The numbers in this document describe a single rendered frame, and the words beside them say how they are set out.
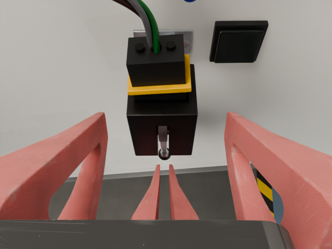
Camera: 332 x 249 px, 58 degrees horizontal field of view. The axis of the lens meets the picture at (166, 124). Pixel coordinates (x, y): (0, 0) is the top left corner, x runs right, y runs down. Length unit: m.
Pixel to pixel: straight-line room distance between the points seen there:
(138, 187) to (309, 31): 1.27
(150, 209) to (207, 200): 1.18
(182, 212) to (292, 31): 0.17
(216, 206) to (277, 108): 1.13
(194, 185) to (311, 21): 1.21
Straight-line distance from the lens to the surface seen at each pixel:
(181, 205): 0.27
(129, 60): 0.16
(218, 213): 1.46
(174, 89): 0.17
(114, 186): 1.49
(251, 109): 0.35
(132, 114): 0.18
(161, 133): 0.20
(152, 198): 0.27
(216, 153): 0.44
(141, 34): 0.25
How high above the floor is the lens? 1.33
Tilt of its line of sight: 78 degrees down
